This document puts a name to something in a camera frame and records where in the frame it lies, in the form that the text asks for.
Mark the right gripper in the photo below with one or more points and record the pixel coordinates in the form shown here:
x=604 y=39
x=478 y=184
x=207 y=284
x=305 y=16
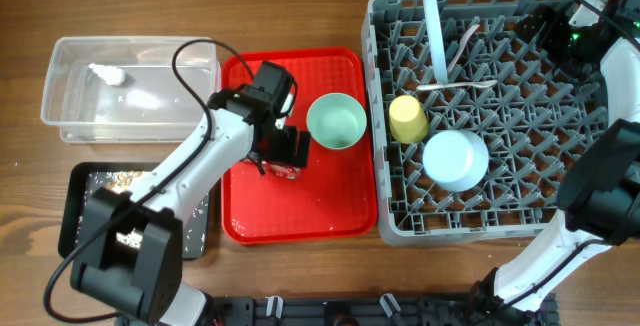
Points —
x=555 y=22

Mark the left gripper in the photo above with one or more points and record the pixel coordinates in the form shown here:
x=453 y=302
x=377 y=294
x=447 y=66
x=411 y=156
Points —
x=287 y=154

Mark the green bowl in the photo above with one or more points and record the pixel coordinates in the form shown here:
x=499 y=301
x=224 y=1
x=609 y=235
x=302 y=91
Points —
x=336 y=121

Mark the red snack wrapper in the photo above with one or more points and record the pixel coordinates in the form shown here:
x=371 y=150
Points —
x=285 y=171

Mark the yellow plastic cup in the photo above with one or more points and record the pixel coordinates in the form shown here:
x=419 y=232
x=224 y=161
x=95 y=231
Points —
x=408 y=121

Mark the white plastic spoon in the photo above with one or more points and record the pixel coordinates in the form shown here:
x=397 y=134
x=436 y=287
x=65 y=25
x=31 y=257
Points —
x=439 y=86

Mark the white plastic fork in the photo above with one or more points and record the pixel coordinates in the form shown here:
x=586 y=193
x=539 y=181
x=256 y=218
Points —
x=462 y=44

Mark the light blue bowl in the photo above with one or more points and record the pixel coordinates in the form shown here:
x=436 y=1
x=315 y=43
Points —
x=456 y=160

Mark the light blue plate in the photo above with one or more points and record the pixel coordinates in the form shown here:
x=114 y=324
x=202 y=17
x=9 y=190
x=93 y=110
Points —
x=435 y=39

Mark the rice and food scraps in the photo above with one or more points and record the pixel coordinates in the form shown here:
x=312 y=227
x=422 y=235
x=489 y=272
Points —
x=119 y=181

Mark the white tissue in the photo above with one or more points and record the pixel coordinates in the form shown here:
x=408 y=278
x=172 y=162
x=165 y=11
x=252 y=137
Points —
x=111 y=75

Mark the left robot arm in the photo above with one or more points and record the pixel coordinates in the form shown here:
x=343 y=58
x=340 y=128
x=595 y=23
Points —
x=129 y=254

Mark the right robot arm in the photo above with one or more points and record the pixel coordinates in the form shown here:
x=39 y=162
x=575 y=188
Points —
x=597 y=205

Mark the grey dishwasher rack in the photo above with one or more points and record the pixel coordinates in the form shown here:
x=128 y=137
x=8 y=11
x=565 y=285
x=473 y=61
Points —
x=536 y=121

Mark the black waste tray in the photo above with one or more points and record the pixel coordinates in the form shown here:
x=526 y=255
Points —
x=69 y=233

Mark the clear plastic storage bin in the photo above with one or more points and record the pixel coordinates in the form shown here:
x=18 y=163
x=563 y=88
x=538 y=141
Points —
x=167 y=77

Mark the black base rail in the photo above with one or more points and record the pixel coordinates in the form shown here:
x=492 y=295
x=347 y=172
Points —
x=387 y=310

